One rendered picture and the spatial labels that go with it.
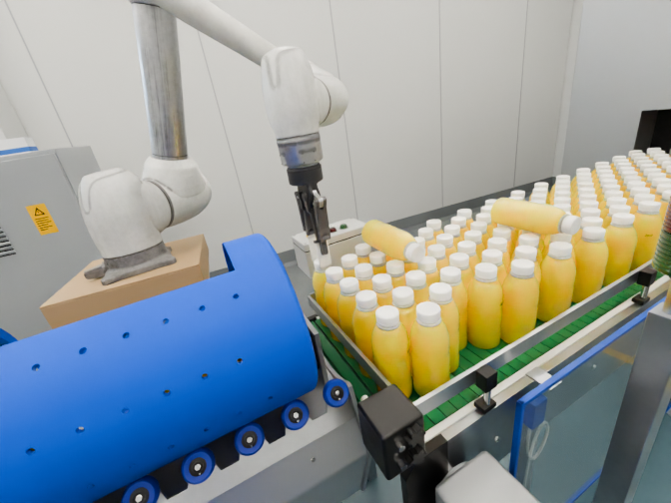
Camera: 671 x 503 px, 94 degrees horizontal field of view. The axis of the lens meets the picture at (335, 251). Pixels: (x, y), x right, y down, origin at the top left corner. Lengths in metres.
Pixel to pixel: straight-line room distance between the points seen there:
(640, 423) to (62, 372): 0.76
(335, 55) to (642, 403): 3.22
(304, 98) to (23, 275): 1.83
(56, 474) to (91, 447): 0.04
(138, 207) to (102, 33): 2.40
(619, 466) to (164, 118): 1.24
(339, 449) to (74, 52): 3.14
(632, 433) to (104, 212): 1.13
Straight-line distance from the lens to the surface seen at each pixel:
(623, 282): 0.92
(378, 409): 0.50
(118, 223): 0.98
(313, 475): 0.64
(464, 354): 0.74
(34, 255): 2.15
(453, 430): 0.62
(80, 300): 1.00
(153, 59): 1.07
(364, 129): 3.49
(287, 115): 0.64
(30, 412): 0.47
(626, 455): 0.74
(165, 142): 1.08
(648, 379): 0.63
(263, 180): 3.20
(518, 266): 0.69
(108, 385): 0.45
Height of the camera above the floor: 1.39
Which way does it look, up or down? 23 degrees down
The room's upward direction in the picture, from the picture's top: 9 degrees counter-clockwise
